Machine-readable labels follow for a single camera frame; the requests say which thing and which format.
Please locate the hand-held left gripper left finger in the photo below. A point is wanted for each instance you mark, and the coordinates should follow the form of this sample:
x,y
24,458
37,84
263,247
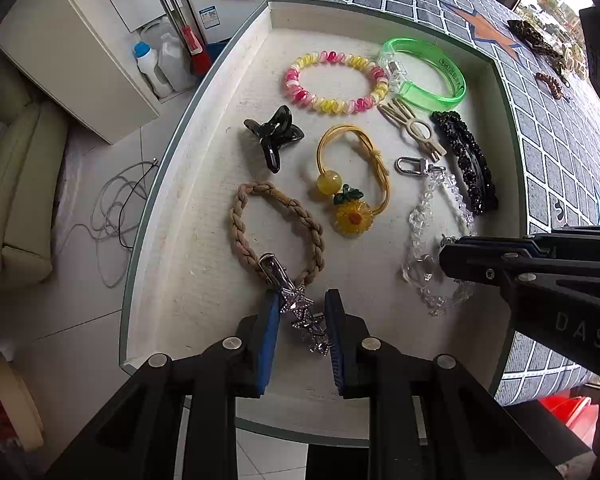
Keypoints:
x,y
269,340

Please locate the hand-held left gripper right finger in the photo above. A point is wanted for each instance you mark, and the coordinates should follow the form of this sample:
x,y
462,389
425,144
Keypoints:
x,y
334,340

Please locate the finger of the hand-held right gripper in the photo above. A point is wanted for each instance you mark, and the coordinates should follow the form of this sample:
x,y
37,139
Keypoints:
x,y
505,240
480,262

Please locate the silver star hair clip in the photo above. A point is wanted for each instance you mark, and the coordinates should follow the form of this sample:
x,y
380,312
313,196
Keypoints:
x,y
300,305

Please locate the white tray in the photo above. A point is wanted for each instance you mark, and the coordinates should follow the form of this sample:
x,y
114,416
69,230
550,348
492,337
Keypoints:
x,y
205,210

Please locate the black bow claw clip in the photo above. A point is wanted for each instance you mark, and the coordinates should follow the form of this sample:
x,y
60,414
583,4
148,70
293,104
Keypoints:
x,y
272,132

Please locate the black beaded barrette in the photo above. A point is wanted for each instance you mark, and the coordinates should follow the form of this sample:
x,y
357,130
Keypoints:
x,y
467,165

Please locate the red plastic object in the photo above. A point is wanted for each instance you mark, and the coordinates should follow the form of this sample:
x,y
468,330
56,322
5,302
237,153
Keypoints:
x,y
565,407

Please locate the beige hair clip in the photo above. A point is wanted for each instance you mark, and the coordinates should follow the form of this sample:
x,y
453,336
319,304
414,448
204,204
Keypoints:
x,y
397,112

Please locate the green translucent bangle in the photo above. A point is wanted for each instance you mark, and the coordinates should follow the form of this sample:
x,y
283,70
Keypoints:
x,y
420,92

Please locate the leopard print scrunchie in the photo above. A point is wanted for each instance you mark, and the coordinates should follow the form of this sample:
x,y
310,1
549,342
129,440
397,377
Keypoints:
x,y
527,32

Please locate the beige round object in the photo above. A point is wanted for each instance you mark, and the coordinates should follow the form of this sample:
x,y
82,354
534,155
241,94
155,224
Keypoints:
x,y
15,395

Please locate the white bottle with blue cap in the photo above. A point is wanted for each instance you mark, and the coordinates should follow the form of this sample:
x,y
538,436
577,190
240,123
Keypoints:
x,y
150,75

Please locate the white plastic jug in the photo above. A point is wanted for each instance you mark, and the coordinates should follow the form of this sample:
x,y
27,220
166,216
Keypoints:
x,y
175,60

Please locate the cream sofa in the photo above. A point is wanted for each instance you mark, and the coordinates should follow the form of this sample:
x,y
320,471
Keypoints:
x,y
10,185

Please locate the white cabinet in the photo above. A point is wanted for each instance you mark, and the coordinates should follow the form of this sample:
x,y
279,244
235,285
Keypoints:
x,y
80,60

